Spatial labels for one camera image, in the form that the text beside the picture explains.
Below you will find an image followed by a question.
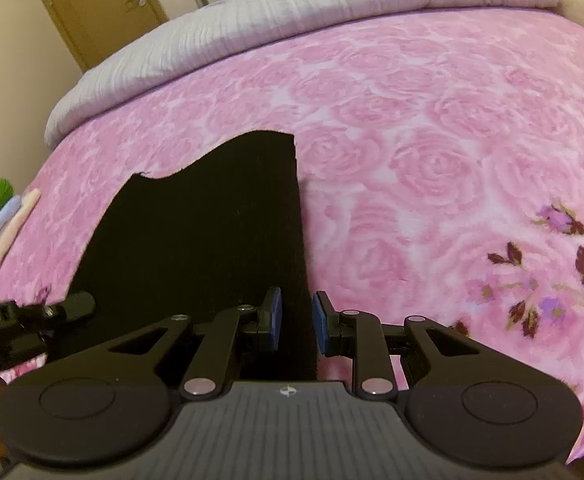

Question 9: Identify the pink floral blanket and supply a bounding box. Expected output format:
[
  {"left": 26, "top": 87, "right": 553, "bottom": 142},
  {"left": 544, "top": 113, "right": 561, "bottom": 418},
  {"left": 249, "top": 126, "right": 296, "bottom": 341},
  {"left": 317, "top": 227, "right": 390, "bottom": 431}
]
[{"left": 0, "top": 2, "right": 584, "bottom": 467}]

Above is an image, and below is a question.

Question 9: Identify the black knit cardigan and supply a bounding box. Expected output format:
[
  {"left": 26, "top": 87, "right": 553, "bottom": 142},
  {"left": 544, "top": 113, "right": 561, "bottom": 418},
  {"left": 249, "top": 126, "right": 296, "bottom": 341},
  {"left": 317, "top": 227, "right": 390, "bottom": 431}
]
[{"left": 46, "top": 130, "right": 321, "bottom": 382}]

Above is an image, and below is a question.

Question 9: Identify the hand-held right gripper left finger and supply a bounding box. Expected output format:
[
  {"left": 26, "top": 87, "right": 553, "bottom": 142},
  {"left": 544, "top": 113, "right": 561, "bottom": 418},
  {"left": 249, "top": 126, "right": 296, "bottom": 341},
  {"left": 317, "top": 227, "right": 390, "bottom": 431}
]
[{"left": 106, "top": 286, "right": 284, "bottom": 401}]

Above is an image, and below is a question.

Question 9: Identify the cream folded cloth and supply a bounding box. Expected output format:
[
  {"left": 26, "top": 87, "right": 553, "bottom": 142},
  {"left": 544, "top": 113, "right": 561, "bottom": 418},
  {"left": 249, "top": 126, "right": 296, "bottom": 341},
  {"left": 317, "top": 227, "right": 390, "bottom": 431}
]
[{"left": 0, "top": 188, "right": 42, "bottom": 287}]

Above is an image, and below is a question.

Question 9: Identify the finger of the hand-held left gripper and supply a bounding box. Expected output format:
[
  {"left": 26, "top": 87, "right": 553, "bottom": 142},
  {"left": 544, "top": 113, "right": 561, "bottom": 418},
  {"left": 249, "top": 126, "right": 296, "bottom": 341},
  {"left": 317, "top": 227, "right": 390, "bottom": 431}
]
[{"left": 44, "top": 291, "right": 97, "bottom": 334}]

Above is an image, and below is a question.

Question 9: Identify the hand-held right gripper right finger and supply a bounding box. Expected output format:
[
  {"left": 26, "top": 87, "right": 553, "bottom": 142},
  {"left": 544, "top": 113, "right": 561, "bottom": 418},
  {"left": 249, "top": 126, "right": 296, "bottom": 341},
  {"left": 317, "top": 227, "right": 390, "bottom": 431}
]
[{"left": 311, "top": 290, "right": 479, "bottom": 402}]

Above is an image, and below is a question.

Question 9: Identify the brown wooden door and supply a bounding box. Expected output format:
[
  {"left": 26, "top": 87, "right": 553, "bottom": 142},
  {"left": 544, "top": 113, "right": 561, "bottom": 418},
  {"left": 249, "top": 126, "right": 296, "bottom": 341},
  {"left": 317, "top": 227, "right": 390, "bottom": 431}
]
[{"left": 22, "top": 0, "right": 169, "bottom": 74}]

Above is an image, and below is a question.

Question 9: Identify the grey ribbed quilt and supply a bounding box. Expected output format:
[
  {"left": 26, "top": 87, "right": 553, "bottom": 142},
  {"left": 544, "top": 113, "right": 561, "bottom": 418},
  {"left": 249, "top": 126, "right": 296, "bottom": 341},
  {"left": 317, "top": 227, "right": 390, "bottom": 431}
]
[{"left": 44, "top": 0, "right": 561, "bottom": 150}]

